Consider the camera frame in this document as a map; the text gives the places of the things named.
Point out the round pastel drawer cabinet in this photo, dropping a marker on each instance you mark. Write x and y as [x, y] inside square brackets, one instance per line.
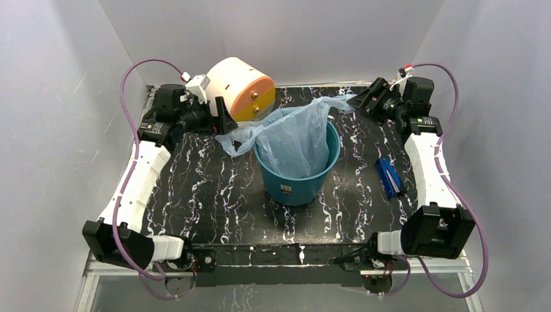
[248, 93]

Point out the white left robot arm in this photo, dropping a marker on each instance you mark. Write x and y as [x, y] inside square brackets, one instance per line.
[116, 236]

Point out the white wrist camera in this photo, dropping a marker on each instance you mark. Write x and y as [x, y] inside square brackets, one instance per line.
[402, 75]
[196, 85]

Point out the teal plastic trash bin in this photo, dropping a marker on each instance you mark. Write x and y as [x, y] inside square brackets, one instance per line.
[295, 192]

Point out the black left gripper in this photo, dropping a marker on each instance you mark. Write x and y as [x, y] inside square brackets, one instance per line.
[210, 125]

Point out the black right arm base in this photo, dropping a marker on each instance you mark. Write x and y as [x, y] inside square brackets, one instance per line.
[381, 266]

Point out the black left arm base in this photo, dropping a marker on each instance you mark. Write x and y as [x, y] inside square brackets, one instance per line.
[195, 268]

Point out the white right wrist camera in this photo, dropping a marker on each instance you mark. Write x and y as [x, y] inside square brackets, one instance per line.
[402, 75]

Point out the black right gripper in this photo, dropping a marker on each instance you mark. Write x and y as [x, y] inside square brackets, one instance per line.
[377, 89]

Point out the aluminium frame rail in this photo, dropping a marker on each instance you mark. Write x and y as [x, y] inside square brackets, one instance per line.
[281, 277]

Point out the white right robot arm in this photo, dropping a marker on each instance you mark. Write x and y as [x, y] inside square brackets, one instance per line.
[441, 225]

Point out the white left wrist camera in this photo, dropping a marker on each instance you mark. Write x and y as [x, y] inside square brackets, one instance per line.
[196, 85]

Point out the blue stapler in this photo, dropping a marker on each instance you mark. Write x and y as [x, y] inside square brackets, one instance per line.
[391, 181]

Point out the translucent blue plastic bag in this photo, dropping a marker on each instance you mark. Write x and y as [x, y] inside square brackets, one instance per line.
[291, 141]

